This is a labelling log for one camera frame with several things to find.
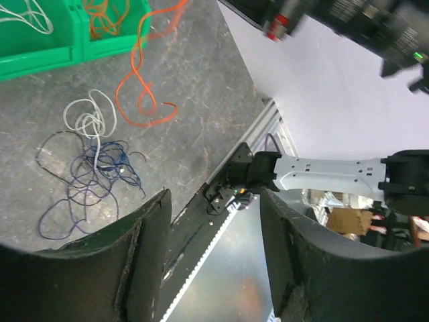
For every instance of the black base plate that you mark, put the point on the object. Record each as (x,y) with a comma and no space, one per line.
(196,230)

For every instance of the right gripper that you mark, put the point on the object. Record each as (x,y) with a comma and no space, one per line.
(275,19)

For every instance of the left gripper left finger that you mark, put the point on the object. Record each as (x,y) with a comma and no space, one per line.
(113,274)

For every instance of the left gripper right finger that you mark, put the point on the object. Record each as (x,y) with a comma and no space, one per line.
(316,274)

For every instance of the grey slotted cable duct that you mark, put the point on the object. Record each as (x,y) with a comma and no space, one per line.
(224,284)

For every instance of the green compartment bin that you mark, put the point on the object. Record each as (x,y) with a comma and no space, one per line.
(37,36)

